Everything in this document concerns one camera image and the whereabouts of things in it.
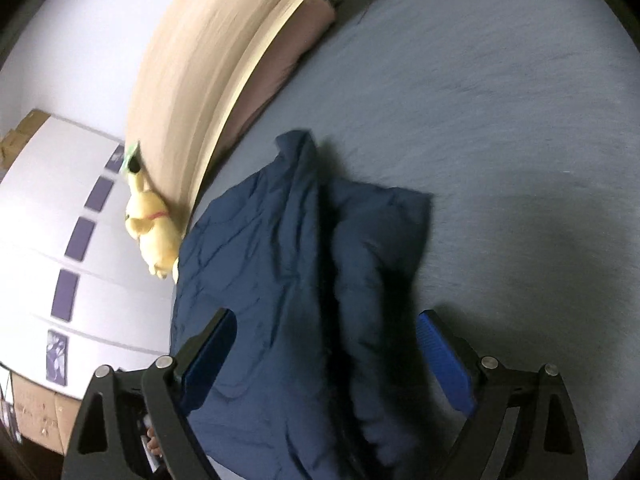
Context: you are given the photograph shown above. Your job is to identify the cardboard box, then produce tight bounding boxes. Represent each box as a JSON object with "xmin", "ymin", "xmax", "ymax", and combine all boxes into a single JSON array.
[{"xmin": 0, "ymin": 365, "xmax": 83, "ymax": 456}]

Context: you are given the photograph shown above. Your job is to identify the white wardrobe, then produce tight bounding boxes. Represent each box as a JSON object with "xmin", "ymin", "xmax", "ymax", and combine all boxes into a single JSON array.
[{"xmin": 0, "ymin": 110, "xmax": 176, "ymax": 401}]

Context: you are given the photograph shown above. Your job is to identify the cardboard boxes on wardrobe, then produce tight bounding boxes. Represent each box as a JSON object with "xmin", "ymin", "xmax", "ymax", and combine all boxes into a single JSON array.
[{"xmin": 0, "ymin": 110, "xmax": 51, "ymax": 171}]

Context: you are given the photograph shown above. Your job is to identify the grey bed sheet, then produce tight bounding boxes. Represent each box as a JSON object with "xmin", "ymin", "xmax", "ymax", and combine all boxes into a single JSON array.
[{"xmin": 170, "ymin": 0, "xmax": 640, "ymax": 480}]

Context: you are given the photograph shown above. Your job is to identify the yellow plush toy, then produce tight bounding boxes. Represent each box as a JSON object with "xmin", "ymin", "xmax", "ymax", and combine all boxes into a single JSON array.
[{"xmin": 124, "ymin": 157, "xmax": 181, "ymax": 281}]

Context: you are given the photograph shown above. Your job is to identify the wooden headboard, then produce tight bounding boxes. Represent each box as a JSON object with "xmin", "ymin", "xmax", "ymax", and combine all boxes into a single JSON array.
[{"xmin": 125, "ymin": 0, "xmax": 346, "ymax": 221}]

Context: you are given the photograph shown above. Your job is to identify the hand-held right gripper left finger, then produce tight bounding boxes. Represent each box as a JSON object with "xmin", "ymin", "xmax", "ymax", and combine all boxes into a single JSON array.
[{"xmin": 61, "ymin": 307, "xmax": 238, "ymax": 480}]

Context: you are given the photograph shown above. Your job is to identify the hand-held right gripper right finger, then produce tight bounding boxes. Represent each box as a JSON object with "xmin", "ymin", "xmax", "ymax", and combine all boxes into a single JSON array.
[{"xmin": 416, "ymin": 309, "xmax": 590, "ymax": 480}]

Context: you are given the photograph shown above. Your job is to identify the navy blue zip jacket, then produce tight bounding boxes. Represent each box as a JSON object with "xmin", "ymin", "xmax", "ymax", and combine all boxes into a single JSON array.
[{"xmin": 170, "ymin": 130, "xmax": 433, "ymax": 480}]

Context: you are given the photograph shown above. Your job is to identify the green patterned cloth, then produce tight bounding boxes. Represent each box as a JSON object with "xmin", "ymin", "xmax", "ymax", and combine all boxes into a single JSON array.
[{"xmin": 119, "ymin": 141, "xmax": 141, "ymax": 173}]

